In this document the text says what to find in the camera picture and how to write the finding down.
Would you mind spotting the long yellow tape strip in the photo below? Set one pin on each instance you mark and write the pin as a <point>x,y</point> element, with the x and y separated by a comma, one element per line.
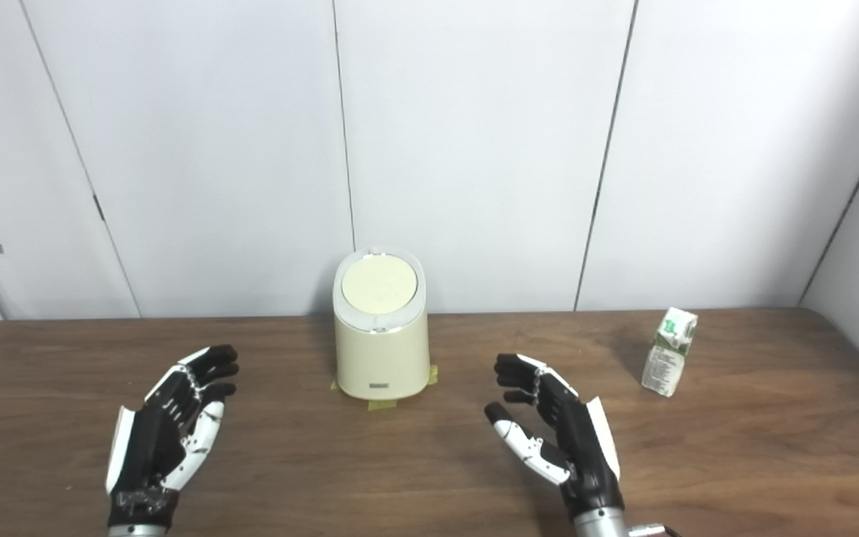
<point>382,405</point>

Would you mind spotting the black wall panel clip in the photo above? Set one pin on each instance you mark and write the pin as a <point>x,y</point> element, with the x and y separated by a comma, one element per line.
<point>98,208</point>

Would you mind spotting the cream-colored trash bin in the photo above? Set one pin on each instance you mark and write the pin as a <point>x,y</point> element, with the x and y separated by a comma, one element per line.
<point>381,358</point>

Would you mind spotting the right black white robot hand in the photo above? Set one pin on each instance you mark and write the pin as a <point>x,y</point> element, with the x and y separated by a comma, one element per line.
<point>582,447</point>

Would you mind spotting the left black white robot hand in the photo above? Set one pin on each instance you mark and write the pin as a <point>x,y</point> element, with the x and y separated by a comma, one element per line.
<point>148,447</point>

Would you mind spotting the white green milk carton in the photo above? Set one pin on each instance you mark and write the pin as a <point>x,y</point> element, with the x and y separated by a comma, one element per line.
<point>666,362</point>

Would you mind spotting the cream round bin lid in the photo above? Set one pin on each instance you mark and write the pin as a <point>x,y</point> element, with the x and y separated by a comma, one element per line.
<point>379,284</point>

